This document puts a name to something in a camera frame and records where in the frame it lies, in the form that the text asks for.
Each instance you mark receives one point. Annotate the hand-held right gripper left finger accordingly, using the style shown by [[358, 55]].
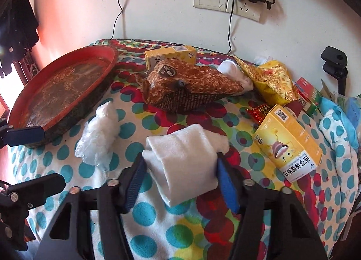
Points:
[[132, 189]]

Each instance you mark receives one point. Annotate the red green medicine box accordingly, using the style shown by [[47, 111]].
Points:
[[307, 93]]

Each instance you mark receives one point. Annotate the white sock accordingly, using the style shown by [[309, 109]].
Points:
[[261, 60], [234, 72], [180, 158]]

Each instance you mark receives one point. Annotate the blue cloth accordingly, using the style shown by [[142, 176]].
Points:
[[335, 107]]

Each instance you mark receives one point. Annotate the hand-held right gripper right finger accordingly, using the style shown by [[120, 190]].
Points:
[[227, 183]]

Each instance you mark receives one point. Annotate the dark hanging clothes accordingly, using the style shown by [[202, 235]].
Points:
[[19, 23]]

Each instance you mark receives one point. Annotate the brown snack bag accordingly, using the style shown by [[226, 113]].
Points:
[[197, 85]]

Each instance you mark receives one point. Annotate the dark red cosmetic box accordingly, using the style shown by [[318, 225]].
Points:
[[294, 109]]

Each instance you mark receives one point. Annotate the yellow golden snack bag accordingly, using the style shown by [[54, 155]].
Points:
[[270, 82]]

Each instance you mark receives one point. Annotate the yellow cartoon medicine box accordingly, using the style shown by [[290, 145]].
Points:
[[284, 147]]

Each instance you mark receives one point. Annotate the red candy bar wrapper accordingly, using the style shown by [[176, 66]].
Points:
[[256, 113]]

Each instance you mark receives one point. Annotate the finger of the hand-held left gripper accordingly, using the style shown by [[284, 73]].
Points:
[[25, 136], [42, 183]]

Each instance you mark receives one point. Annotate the white paper packet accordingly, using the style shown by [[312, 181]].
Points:
[[324, 88]]

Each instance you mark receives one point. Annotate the yellow barcode medicine box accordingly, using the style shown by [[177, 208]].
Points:
[[169, 52]]

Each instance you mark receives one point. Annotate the red round tray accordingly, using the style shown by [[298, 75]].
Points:
[[65, 85]]

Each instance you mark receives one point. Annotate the white power wall socket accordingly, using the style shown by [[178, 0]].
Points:
[[248, 13]]

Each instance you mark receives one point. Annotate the black phone holder clamp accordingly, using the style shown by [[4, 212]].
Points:
[[334, 57]]

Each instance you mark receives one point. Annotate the polka dot blanket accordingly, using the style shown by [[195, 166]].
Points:
[[180, 234]]

